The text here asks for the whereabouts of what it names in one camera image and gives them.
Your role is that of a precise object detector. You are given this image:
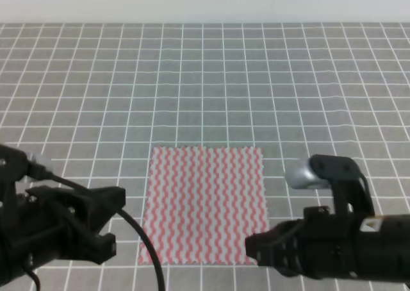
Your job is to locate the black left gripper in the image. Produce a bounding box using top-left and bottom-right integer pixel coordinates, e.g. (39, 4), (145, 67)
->
(1, 186), (126, 285)

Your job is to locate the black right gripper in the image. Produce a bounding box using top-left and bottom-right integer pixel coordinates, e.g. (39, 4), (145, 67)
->
(245, 207), (368, 280)

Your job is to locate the pink white striped towel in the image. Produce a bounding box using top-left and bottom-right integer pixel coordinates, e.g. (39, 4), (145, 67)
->
(143, 146), (268, 265)

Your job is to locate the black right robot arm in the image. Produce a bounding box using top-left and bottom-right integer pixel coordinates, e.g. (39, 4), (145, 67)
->
(245, 206), (409, 285)

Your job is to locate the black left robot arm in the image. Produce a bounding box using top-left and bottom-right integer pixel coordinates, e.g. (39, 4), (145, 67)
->
(1, 186), (126, 285)

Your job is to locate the black left camera cable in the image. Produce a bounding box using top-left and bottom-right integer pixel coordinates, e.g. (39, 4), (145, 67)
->
(38, 165), (166, 291)

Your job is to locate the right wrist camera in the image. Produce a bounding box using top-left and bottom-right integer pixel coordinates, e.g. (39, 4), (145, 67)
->
(285, 154), (375, 216)

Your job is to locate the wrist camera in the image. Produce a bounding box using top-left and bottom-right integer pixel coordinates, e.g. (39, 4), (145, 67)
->
(285, 154), (375, 216)
(1, 144), (53, 188)

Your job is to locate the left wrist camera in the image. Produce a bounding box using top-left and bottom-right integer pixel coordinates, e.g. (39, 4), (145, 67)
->
(1, 144), (53, 188)

